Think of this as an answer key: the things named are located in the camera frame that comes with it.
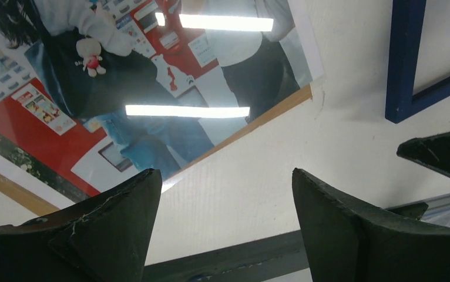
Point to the brown frame backing board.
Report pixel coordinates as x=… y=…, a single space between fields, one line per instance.
x=40 y=206

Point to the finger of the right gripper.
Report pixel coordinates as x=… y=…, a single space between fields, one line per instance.
x=432 y=152

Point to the blue wooden photo frame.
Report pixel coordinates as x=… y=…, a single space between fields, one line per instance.
x=407 y=19

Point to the clear acrylic glazing sheet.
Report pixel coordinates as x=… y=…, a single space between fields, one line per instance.
x=162 y=97

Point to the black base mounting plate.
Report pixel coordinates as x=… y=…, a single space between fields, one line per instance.
x=257 y=260

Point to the photo of people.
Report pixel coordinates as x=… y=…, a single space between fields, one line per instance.
x=112 y=78

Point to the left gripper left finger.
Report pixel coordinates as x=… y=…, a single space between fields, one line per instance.
x=103 y=238

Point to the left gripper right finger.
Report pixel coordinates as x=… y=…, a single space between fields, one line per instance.
x=348 y=239

